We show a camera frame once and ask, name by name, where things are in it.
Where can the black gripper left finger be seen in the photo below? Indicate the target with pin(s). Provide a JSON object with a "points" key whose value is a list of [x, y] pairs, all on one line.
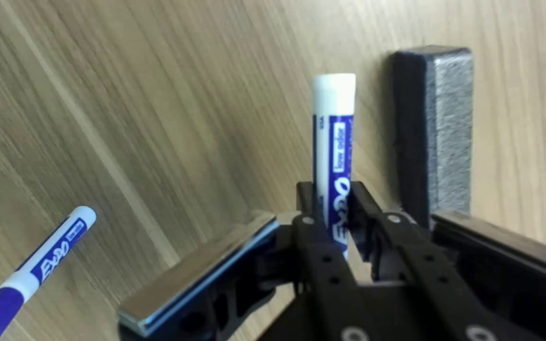
{"points": [[328, 303]]}

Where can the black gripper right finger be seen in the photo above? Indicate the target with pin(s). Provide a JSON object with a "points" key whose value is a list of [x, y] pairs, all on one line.
{"points": [[410, 267]]}

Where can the thick blue whiteboard marker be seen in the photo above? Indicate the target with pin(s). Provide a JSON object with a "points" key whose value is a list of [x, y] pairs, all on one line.
{"points": [[334, 102]]}

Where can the slim blue whiteboard marker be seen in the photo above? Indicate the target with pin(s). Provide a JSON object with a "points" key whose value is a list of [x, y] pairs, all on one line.
{"points": [[31, 274]]}

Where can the black whiteboard eraser block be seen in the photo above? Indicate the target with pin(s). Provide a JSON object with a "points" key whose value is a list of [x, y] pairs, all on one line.
{"points": [[433, 92]]}

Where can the round wooden table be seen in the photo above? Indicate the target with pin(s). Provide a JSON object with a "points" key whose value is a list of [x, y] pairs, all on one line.
{"points": [[177, 117]]}

